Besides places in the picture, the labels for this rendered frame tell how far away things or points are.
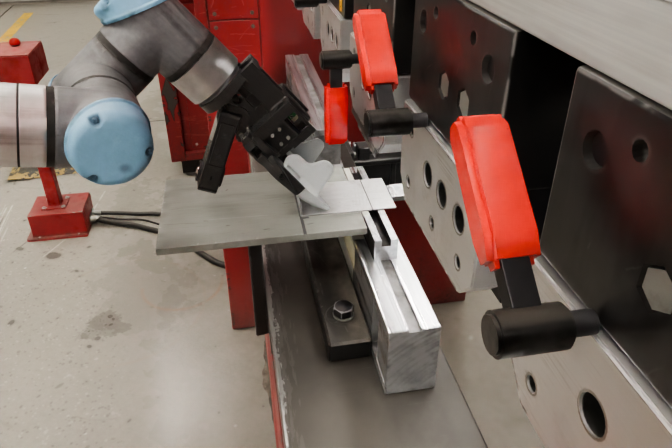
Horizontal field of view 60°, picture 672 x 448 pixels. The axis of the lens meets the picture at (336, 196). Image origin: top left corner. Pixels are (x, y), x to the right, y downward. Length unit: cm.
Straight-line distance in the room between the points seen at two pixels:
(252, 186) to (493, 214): 64
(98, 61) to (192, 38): 10
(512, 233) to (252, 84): 52
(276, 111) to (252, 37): 90
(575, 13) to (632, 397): 14
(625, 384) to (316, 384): 52
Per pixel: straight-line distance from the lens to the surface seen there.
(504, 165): 24
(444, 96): 37
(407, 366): 68
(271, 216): 77
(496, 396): 192
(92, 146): 55
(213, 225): 76
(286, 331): 78
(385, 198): 80
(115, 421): 191
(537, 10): 27
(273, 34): 160
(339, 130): 59
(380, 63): 40
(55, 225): 275
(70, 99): 57
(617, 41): 22
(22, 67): 245
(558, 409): 28
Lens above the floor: 141
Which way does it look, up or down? 30 degrees down
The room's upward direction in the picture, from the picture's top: straight up
